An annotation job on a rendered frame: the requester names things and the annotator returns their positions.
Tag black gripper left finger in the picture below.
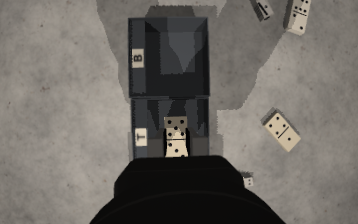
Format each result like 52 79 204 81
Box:
147 128 167 158

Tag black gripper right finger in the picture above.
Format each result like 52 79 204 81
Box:
186 127 208 156

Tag dark grey rack of three bins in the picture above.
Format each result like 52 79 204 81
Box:
128 17 210 160

